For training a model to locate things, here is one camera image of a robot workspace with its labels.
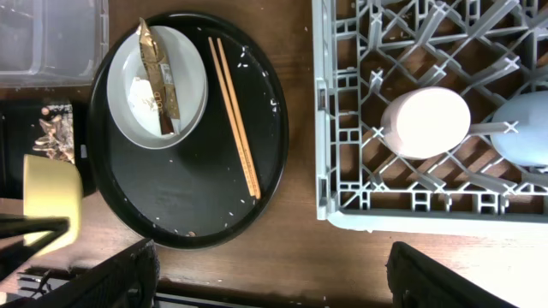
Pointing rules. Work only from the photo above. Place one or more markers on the wooden chopstick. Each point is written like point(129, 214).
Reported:
point(228, 106)
point(239, 122)

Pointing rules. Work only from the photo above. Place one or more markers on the grey dishwasher rack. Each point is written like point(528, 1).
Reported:
point(368, 52)

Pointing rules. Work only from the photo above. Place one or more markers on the left wooden chopstick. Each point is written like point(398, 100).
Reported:
point(228, 106)

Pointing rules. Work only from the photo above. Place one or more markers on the black rectangular tray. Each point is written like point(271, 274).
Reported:
point(20, 128)

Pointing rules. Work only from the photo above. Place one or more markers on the right wooden chopstick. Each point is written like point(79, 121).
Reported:
point(239, 122)

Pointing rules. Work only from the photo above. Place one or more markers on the round black tray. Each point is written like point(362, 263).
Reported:
point(194, 195)

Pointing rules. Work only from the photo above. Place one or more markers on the gold snack wrapper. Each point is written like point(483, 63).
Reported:
point(158, 70)

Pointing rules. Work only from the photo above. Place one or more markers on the grey plate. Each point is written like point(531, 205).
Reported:
point(191, 86)

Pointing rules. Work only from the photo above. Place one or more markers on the light blue cup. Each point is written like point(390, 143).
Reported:
point(528, 146)

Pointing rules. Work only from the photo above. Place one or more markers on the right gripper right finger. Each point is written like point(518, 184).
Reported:
point(415, 280)

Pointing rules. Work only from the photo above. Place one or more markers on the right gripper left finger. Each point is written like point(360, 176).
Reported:
point(128, 279)

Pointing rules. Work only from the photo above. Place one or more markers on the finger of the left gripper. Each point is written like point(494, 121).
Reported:
point(15, 255)
point(25, 225)

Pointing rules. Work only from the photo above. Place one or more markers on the pink cup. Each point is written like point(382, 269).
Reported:
point(425, 123)

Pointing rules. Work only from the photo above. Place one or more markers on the yellow bowl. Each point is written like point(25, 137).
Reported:
point(53, 188)

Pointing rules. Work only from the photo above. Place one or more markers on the food scraps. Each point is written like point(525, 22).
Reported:
point(57, 124)

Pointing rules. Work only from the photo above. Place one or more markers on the clear plastic bin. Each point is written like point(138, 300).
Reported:
point(51, 43)

